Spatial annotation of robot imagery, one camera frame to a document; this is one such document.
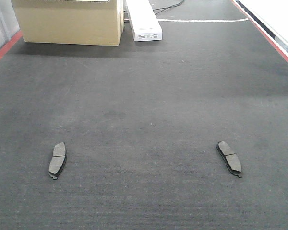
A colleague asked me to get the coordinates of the brake pad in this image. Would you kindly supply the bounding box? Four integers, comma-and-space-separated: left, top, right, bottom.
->
48, 142, 67, 180
216, 141, 242, 178

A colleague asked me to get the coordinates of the white long box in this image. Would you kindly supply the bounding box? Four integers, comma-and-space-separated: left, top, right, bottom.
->
126, 0, 163, 42

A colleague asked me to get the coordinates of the cardboard box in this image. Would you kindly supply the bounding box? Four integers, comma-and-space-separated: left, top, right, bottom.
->
12, 0, 124, 46

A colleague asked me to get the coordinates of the black floor cable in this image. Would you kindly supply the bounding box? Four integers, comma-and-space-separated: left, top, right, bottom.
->
152, 0, 185, 12

